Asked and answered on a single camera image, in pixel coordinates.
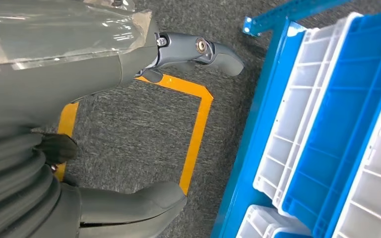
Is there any white plastic crate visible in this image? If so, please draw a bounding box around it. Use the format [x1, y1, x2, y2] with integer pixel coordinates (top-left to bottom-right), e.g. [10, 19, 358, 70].
[236, 204, 313, 238]
[253, 12, 364, 210]
[331, 64, 381, 238]

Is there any dark robot foot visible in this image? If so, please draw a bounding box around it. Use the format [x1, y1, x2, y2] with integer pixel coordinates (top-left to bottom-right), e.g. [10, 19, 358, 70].
[32, 132, 79, 166]

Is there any blue metal shelf rack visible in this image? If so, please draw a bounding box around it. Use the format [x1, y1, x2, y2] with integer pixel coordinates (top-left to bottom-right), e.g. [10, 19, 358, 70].
[210, 0, 381, 238]

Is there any blue plastic crate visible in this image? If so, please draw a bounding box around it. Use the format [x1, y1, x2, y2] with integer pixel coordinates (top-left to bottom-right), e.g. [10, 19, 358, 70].
[281, 6, 381, 238]

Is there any yellow floor tape square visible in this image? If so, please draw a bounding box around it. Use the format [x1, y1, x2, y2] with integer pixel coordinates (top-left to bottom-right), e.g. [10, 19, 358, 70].
[55, 73, 215, 197]

